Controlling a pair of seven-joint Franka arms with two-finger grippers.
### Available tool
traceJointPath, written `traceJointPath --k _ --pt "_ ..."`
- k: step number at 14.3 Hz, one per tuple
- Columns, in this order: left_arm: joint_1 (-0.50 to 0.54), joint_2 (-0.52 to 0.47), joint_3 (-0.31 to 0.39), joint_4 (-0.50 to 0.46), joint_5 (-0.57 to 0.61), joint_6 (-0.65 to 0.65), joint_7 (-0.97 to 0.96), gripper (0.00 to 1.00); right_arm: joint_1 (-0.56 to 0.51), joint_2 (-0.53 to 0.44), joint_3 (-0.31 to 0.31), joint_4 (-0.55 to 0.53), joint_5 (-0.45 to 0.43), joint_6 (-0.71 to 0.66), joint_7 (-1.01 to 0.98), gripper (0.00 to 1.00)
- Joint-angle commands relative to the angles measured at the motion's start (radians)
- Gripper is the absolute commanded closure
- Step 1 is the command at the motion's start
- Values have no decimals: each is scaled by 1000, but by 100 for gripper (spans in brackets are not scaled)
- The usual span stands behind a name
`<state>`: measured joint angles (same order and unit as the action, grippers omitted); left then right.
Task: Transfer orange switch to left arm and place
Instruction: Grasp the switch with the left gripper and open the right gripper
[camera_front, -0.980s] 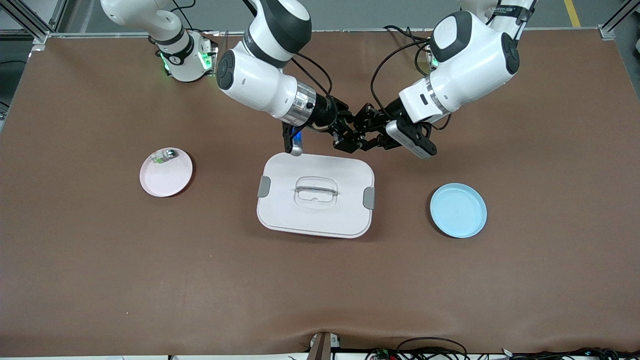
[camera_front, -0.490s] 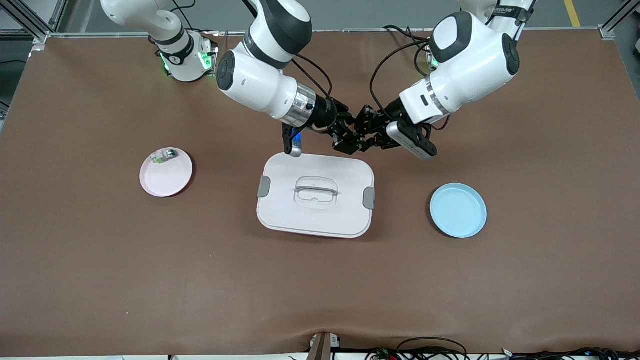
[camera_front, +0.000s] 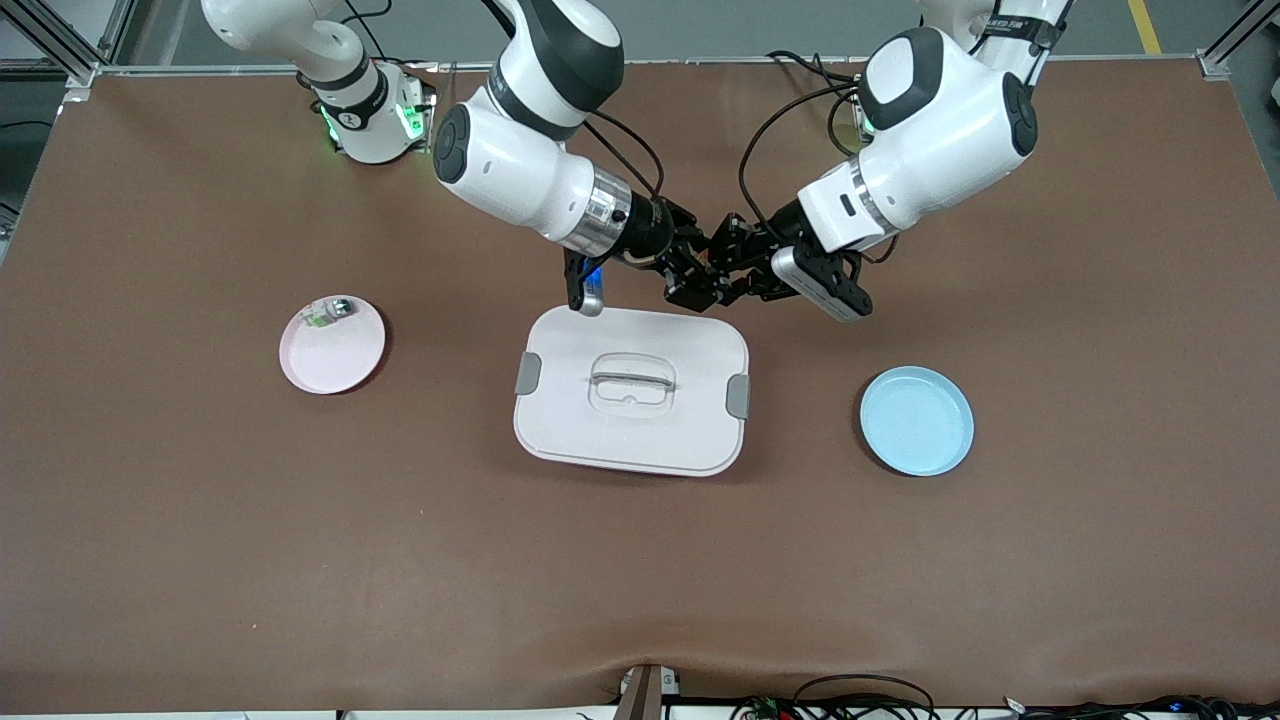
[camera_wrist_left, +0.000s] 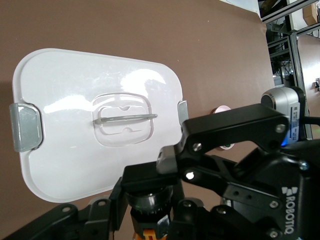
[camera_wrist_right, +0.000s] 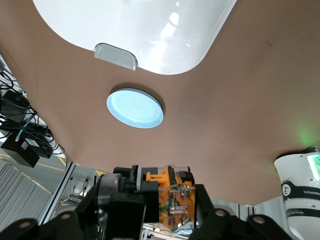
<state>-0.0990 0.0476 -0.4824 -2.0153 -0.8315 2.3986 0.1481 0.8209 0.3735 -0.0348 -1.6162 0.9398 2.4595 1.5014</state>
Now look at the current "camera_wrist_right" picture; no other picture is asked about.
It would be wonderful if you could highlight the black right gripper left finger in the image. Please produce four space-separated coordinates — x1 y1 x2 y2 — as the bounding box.
0 182 108 240

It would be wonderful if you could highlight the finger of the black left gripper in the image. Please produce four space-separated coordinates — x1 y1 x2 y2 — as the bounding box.
107 193 147 240
113 166 134 185

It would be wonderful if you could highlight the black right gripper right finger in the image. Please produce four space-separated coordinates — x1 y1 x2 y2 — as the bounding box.
189 184 293 240

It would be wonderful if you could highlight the orange push button switch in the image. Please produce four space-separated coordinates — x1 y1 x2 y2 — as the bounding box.
96 164 198 237

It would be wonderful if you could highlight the black power adapter box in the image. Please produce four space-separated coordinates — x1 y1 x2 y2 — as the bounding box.
0 134 41 169

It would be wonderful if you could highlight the white lidded storage box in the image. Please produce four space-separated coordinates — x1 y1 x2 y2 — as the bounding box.
32 0 238 75

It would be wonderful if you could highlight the light blue round plate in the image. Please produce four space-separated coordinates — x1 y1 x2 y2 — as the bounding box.
106 87 165 130

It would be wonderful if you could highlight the brown table cover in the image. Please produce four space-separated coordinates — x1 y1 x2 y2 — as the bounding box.
0 0 320 208

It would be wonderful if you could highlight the black electronic device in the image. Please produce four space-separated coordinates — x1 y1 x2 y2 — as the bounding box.
0 91 26 118

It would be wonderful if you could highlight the aluminium frame post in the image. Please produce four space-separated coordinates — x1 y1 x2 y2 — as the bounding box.
42 161 78 226

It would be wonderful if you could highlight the black cable bundle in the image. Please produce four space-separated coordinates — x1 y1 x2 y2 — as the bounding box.
0 64 67 161

